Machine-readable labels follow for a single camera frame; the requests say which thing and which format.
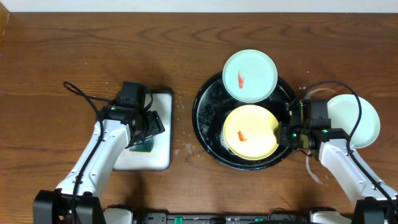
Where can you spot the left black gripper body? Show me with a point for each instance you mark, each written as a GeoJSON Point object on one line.
{"type": "Point", "coordinates": [154, 125]}

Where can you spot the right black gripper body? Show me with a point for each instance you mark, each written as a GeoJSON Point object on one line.
{"type": "Point", "coordinates": [290, 135]}

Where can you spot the green sponge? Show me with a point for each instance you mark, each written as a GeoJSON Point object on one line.
{"type": "Point", "coordinates": [145, 145]}

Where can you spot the yellow plate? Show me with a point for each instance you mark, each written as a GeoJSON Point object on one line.
{"type": "Point", "coordinates": [249, 132]}

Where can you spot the light green plate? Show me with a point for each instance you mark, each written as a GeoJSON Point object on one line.
{"type": "Point", "coordinates": [250, 76]}
{"type": "Point", "coordinates": [343, 111]}

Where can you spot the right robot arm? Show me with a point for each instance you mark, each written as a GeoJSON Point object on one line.
{"type": "Point", "coordinates": [373, 200]}

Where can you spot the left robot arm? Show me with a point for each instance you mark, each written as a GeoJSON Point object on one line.
{"type": "Point", "coordinates": [111, 147]}

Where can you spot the white rectangular soap tray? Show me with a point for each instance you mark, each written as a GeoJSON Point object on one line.
{"type": "Point", "coordinates": [159, 157]}

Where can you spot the black round tray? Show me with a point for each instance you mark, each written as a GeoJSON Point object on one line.
{"type": "Point", "coordinates": [211, 107]}

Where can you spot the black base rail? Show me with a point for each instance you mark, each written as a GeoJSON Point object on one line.
{"type": "Point", "coordinates": [224, 218]}

